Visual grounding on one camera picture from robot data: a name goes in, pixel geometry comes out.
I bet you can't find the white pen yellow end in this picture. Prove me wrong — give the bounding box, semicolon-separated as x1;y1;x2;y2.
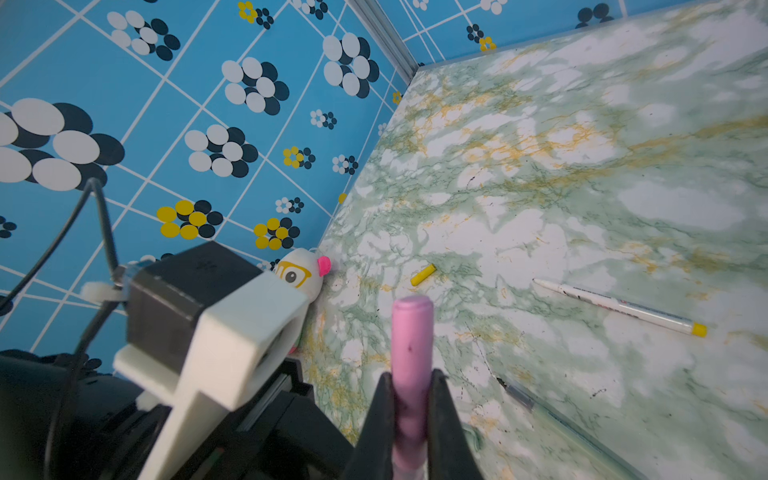
533;278;708;338

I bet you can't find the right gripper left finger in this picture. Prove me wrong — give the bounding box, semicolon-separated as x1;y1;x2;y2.
341;372;396;480

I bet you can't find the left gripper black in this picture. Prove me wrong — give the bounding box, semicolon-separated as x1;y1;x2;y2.
174;358;353;479

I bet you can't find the yellow pen cap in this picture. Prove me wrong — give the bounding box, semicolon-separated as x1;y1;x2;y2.
410;264;436;287

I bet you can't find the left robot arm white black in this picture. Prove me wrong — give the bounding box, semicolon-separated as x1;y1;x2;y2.
1;350;353;479

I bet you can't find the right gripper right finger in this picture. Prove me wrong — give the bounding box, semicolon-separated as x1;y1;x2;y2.
427;369;483;480

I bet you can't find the left aluminium corner post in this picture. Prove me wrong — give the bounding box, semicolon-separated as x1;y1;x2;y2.
347;0;419;85

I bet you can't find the plush toy pink green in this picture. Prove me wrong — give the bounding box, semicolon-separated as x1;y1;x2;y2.
272;247;333;355

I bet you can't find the light green pen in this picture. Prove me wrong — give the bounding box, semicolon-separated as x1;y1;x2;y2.
496;377;647;479

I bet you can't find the pink pen cap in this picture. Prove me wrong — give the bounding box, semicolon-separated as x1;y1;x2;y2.
391;296;434;479

